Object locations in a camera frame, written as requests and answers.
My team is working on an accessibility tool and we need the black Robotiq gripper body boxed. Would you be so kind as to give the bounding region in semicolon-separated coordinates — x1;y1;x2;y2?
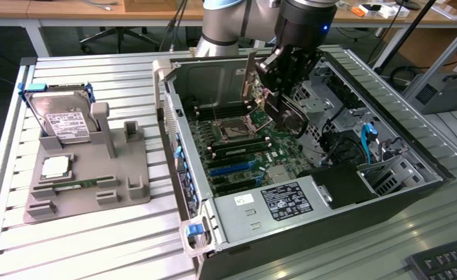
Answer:
274;0;337;91

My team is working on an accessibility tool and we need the graphics card with metal bracket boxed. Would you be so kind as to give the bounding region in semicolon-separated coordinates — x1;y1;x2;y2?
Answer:
238;48;308;139

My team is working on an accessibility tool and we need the metal socket cover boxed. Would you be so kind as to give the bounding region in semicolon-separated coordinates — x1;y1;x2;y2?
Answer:
243;105;275;131

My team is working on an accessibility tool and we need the small black white device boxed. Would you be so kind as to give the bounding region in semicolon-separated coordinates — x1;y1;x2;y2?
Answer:
358;3;383;14

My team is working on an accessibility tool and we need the silver disk bay cage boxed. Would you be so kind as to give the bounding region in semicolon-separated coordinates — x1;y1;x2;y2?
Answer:
295;55;373;146

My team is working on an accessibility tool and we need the thin metal locking lever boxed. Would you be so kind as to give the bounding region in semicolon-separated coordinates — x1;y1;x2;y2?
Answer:
210;98;219;126

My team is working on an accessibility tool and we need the CPU socket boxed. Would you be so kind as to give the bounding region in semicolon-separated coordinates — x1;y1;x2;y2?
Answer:
218;118;252;141

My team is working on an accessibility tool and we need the white cardboard box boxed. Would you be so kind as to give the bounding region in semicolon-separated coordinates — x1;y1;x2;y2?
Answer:
375;5;411;20

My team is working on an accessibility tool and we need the black tripod pole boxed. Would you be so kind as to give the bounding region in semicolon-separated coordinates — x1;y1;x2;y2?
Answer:
371;0;438;74

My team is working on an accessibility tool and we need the green motherboard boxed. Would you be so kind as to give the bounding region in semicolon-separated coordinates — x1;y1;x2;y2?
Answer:
187;97;318;198

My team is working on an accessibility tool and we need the black labelled RAM stick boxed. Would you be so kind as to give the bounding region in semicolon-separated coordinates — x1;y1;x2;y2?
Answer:
211;142;272;160

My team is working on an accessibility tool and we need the grey box on floor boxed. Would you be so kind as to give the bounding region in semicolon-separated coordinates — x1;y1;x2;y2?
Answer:
426;32;457;99

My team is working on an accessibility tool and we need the long black expansion slot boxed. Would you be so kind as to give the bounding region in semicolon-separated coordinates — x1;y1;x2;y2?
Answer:
214;177;260;190
215;184;264;197
206;155;255;170

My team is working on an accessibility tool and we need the grey computer tower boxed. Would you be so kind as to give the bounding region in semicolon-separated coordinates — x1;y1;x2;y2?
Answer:
402;71;457;115

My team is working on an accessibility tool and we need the silver finned chipset heatsink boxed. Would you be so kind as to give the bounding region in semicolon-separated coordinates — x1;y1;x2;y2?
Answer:
267;166;294;180

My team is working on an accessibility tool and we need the blue expansion slot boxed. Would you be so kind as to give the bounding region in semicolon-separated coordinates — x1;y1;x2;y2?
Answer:
208;162;258;177

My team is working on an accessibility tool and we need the brown wooden box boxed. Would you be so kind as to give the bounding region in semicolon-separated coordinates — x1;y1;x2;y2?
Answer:
123;0;184;13

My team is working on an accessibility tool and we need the black office chair base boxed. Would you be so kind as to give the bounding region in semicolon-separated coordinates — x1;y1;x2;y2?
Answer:
79;26;161;54

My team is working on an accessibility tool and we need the black plastic shroud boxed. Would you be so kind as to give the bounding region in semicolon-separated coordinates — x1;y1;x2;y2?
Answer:
308;163;379;211

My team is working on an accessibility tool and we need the grey power supply unit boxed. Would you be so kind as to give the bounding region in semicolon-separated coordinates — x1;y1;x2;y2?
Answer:
203;176;334;246

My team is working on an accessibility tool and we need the grey plastic parts rack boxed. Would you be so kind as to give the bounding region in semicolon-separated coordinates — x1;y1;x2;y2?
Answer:
22;100;151;225

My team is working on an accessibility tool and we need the hard disk with blue caddy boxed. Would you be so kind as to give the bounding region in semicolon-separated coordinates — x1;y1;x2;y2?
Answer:
17;82;101;146

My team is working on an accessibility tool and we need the black open PC case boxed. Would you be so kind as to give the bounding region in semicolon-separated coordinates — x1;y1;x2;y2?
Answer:
156;51;457;280

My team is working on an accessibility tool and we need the blue case latch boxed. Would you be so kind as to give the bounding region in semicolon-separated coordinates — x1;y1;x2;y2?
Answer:
185;223;206;237

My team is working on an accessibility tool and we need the green RAM stick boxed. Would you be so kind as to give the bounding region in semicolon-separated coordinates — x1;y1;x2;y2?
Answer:
52;178;99;192

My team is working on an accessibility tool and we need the silver CPU chip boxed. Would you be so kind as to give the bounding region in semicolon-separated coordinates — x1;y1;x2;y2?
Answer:
40;156;73;179

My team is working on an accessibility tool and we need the black keyboard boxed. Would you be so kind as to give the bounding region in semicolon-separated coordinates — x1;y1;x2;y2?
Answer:
405;233;457;280

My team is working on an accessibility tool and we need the wooden desk white frame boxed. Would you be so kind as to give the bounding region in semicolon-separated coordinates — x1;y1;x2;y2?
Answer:
0;0;204;58
331;0;457;69

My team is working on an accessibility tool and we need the grey case corner bracket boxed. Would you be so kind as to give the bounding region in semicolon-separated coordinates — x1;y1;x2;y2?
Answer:
177;215;216;258
152;59;181;111

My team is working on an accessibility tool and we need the black hanging cable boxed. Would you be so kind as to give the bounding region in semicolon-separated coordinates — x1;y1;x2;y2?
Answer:
164;0;189;53

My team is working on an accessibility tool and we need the blue flat wire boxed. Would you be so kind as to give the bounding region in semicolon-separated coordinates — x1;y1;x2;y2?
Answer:
362;122;379;165

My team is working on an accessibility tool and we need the black drive wire bundle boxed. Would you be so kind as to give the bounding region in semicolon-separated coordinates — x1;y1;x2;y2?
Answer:
319;101;365;167

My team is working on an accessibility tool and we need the silver vented metal bracket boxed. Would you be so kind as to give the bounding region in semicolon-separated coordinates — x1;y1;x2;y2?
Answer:
357;154;426;197

